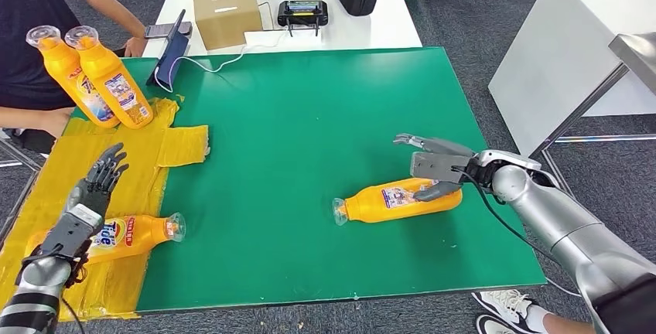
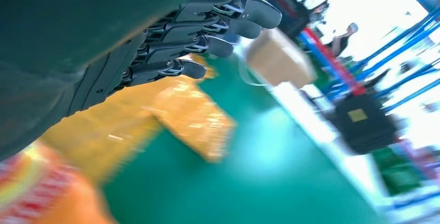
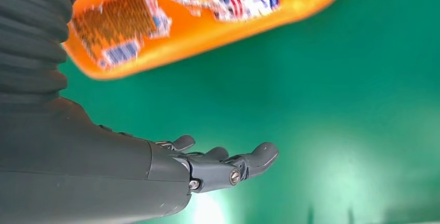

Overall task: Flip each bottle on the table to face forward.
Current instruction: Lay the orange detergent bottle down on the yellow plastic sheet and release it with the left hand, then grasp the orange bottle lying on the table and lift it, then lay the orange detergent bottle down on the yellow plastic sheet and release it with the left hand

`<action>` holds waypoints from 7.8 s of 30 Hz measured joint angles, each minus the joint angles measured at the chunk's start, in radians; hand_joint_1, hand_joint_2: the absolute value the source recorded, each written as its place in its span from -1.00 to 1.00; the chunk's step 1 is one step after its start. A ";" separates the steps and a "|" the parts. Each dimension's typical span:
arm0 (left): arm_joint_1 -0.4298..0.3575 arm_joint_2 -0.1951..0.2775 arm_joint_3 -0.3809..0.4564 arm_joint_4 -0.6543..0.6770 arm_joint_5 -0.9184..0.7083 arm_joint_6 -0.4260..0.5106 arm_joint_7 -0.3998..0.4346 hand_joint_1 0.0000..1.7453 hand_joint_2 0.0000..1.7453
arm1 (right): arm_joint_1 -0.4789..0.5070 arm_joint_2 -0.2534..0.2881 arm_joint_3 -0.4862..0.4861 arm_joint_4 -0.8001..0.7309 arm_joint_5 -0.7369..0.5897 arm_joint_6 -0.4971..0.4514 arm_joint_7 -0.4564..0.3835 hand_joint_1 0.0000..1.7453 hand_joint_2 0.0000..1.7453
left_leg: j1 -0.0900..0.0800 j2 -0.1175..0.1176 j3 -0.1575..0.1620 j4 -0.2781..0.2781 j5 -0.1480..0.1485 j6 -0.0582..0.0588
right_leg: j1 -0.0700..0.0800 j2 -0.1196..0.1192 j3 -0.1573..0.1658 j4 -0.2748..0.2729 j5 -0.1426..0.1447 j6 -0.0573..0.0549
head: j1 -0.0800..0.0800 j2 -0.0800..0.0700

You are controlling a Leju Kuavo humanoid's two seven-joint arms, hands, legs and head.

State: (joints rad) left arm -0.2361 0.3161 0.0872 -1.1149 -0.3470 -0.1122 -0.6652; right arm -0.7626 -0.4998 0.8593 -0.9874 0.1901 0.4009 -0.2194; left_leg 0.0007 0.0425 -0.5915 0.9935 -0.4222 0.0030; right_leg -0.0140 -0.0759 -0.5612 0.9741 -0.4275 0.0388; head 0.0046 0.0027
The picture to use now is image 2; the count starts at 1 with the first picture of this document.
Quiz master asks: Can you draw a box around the yellow taped cardboard sheet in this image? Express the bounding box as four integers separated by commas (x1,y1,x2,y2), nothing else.
39,54,237,185

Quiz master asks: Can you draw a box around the brown cardboard box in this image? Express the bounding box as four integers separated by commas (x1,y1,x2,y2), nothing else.
244,28,318,90

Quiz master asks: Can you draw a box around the orange bottle with clear cap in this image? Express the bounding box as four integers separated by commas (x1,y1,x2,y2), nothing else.
0,142,116,224

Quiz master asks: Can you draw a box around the person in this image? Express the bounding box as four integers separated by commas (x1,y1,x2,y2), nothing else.
326,22,359,58

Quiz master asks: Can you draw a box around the white table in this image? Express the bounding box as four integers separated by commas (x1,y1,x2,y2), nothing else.
240,37,440,224

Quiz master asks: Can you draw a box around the green plastic crate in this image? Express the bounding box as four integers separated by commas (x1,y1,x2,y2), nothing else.
373,147,425,198

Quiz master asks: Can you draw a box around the black zip case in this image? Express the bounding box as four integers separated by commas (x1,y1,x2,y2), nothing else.
334,93,398,156

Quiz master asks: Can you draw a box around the blue metal rack frame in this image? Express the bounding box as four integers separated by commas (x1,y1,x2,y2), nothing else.
323,6,440,113

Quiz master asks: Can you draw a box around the tablet in navy folio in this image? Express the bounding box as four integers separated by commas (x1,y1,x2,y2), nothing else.
257,0,311,40

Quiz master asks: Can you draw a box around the green table mat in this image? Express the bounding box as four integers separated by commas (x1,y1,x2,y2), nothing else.
100,55,389,224

